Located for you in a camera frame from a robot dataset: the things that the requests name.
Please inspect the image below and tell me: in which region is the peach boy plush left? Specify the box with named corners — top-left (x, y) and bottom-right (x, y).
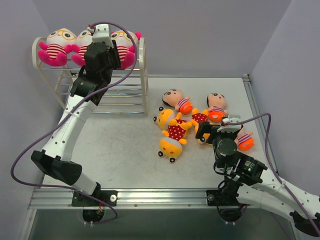
top-left (162, 88), bottom-right (193, 115)

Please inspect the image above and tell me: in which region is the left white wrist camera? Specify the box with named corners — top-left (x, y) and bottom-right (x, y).
top-left (87, 24), bottom-right (114, 48)

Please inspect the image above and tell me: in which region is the pink plush with glasses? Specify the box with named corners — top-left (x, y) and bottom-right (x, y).
top-left (37, 28), bottom-right (77, 67)

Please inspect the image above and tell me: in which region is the peach boy plush right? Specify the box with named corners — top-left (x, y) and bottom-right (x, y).
top-left (234, 127), bottom-right (255, 151)

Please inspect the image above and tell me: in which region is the aluminium front rail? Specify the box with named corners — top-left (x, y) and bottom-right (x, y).
top-left (27, 188), bottom-right (251, 210)

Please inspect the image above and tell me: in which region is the cream two-tier shelf rack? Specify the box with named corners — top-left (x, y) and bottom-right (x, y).
top-left (31, 37), bottom-right (149, 116)

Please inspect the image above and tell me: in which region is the yellow bear plush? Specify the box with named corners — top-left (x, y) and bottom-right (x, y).
top-left (191, 108), bottom-right (210, 144)
top-left (157, 137), bottom-right (183, 164)
top-left (153, 106), bottom-right (192, 145)

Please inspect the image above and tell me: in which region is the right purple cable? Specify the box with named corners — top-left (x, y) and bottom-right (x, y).
top-left (228, 112), bottom-right (320, 226)

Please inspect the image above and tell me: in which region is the peach boy plush middle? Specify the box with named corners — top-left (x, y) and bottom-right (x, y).
top-left (207, 92), bottom-right (229, 123)

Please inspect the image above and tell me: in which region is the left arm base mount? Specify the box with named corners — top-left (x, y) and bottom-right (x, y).
top-left (71, 183), bottom-right (118, 207)

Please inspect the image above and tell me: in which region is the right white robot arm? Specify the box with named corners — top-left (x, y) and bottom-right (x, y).
top-left (195, 118), bottom-right (320, 237)

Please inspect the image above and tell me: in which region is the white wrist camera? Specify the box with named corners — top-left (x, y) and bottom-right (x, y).
top-left (217, 114), bottom-right (242, 133)
top-left (87, 24), bottom-right (114, 48)

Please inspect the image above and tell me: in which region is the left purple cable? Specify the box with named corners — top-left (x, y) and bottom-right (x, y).
top-left (10, 21), bottom-right (139, 223)

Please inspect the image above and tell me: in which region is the peach boy plush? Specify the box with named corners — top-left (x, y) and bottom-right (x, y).
top-left (207, 92), bottom-right (229, 123)
top-left (162, 88), bottom-right (193, 115)
top-left (234, 127), bottom-right (255, 151)

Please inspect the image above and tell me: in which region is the purple cable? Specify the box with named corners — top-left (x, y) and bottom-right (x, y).
top-left (10, 21), bottom-right (139, 223)
top-left (228, 112), bottom-right (320, 226)

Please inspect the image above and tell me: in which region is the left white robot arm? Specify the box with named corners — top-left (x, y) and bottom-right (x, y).
top-left (31, 41), bottom-right (121, 206)

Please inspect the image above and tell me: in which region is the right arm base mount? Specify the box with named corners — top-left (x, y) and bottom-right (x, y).
top-left (205, 178), bottom-right (242, 207)

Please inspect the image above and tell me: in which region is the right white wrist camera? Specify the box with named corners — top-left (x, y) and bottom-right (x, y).
top-left (217, 114), bottom-right (242, 133)

